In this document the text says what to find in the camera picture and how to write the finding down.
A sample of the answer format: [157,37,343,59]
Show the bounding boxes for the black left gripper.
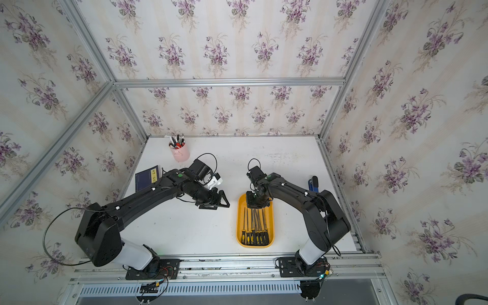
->
[189,182,232,210]

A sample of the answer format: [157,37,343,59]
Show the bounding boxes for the yellow plastic storage box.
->
[236,194,275,249]

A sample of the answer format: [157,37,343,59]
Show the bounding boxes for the diagonal file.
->
[241,208,246,245]

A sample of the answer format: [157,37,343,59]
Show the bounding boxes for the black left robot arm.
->
[74,159,230,271]

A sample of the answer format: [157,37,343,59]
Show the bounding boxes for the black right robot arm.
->
[246,166,352,267]

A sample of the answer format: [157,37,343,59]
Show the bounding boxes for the pink pen cup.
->
[170,144,190,163]

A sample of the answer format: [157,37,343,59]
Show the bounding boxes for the pens in cup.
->
[169,134,186,149]

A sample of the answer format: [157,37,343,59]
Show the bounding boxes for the dark blue notebook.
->
[135,165,160,192]

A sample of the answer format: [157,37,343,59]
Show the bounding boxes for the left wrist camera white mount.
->
[206,173,222,190]

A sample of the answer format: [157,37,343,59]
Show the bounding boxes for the blue object by right wall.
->
[308,175,319,193]

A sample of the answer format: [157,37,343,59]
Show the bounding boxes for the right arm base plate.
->
[274,257,330,279]

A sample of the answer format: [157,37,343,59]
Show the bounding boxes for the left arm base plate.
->
[125,259,181,280]

